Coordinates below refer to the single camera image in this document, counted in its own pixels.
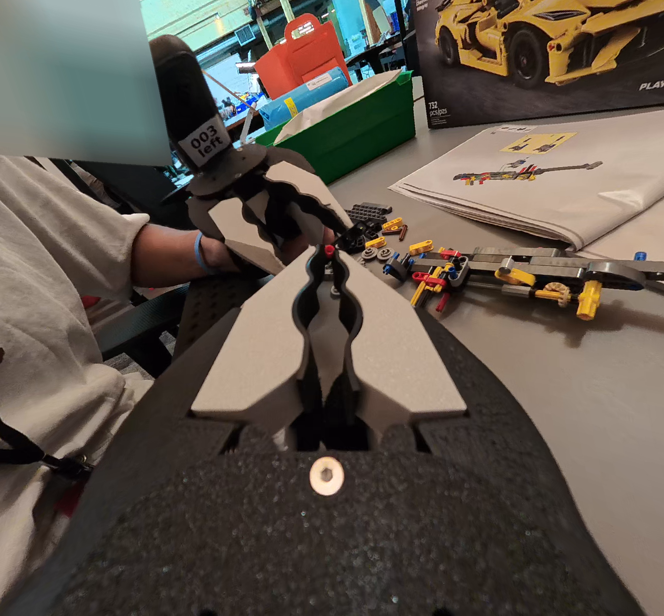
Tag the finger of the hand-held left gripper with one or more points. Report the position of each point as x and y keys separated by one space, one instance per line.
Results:
x=306 y=185
x=241 y=232

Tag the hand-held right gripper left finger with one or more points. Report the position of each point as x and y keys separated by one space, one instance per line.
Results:
x=254 y=367

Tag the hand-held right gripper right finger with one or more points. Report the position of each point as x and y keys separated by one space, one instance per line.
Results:
x=404 y=367

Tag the black lego beam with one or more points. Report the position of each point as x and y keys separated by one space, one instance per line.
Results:
x=348 y=237

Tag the partly built lego assembly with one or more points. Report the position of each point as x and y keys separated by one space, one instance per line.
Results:
x=555 y=265

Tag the person's left forearm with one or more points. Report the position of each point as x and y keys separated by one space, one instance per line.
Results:
x=166 y=252

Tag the pile of black lego beams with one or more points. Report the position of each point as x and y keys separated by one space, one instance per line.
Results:
x=371 y=209

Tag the yellow lego beam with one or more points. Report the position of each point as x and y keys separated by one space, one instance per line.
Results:
x=392 y=224
x=421 y=247
x=375 y=243

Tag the grey lego pulley wheel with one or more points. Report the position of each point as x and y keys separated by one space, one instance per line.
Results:
x=370 y=255
x=385 y=254

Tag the black lego set box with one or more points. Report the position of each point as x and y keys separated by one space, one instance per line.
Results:
x=493 y=99

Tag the lego instruction booklet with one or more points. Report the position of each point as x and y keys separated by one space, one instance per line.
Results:
x=570 y=195

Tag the person's left hand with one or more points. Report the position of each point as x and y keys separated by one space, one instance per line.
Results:
x=233 y=263

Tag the blue wristband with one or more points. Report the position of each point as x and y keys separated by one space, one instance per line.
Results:
x=198 y=255

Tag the green plastic bin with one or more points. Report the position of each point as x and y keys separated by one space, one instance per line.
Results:
x=352 y=143

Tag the black perforated chair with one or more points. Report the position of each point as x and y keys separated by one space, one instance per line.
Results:
x=207 y=304

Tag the blue plastic roll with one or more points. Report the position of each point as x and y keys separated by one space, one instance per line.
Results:
x=306 y=94

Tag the person's white shirt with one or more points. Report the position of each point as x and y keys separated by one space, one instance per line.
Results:
x=41 y=289

